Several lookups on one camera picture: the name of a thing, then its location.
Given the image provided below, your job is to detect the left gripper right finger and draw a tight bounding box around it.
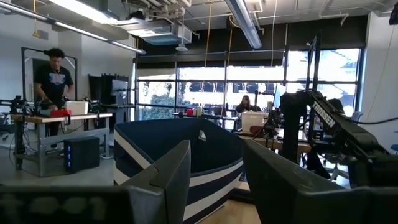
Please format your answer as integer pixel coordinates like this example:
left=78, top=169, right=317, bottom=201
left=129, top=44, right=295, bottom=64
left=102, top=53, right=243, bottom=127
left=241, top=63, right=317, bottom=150
left=242, top=139, right=398, bottom=224

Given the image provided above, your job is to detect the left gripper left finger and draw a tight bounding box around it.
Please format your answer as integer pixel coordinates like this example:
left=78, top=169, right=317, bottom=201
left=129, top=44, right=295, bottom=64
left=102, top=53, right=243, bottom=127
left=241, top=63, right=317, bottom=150
left=121, top=139, right=192, bottom=224

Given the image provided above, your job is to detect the navy white striped fabric basket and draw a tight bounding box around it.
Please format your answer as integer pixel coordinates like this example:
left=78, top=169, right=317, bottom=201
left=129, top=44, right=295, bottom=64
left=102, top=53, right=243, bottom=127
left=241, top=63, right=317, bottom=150
left=113, top=118, right=245, bottom=224

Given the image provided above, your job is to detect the white plastic bin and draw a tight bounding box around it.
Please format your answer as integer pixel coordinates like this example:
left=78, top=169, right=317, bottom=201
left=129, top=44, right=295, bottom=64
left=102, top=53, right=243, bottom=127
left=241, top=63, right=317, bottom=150
left=65, top=100, right=90, bottom=116

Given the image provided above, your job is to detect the wooden desk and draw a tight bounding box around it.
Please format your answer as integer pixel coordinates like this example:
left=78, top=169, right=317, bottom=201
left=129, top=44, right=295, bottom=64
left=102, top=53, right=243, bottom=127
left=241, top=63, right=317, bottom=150
left=236, top=128, right=312, bottom=154

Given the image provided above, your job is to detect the white box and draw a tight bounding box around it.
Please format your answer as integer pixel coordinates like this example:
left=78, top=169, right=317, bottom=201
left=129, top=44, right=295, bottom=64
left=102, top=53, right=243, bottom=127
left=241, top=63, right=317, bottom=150
left=241, top=111, right=269, bottom=133

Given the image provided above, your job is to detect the black computer tower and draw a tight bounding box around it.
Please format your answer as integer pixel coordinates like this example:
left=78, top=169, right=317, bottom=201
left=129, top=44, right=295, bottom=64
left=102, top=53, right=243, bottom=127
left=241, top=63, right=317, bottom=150
left=63, top=136, right=101, bottom=174

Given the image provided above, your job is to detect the seated person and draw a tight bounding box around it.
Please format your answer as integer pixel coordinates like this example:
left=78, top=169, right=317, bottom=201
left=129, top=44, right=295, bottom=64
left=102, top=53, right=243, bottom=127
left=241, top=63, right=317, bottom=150
left=234, top=95, right=262, bottom=114

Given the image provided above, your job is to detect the black cabinet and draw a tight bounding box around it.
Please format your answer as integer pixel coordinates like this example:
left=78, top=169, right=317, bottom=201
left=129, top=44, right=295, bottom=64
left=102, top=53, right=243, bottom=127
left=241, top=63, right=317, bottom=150
left=88, top=73, right=130, bottom=106

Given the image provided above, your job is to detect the red case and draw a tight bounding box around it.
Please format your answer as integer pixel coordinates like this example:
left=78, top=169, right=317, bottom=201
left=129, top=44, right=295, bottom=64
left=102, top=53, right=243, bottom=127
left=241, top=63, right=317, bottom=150
left=49, top=108, right=72, bottom=118

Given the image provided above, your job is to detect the wooden top metal workbench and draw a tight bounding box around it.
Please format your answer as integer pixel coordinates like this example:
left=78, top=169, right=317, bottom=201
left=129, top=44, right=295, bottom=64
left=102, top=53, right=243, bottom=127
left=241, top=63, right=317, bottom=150
left=10, top=112, right=114, bottom=178

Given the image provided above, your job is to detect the standing person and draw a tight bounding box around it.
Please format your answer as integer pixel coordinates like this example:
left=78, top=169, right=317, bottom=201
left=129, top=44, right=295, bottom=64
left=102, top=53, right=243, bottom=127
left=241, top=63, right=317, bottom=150
left=33, top=47, right=76, bottom=149

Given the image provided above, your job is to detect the black bench robot equipment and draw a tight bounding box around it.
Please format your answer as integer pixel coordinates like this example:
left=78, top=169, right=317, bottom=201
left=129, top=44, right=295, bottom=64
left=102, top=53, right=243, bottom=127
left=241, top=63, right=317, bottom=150
left=0, top=95, right=43, bottom=115

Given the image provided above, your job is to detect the ceiling strip light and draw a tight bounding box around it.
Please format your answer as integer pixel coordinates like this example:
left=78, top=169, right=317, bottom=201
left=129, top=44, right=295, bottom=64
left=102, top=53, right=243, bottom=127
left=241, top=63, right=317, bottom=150
left=0, top=0, right=147, bottom=55

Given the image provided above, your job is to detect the long ceiling tube light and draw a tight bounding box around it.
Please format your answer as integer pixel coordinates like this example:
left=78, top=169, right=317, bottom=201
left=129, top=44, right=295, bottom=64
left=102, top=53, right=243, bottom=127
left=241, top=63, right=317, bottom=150
left=223, top=0, right=263, bottom=50

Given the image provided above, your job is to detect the ceiling air duct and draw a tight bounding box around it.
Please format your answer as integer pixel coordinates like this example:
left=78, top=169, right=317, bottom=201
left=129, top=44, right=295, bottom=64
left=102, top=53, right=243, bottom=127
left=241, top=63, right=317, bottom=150
left=126, top=18, right=193, bottom=47

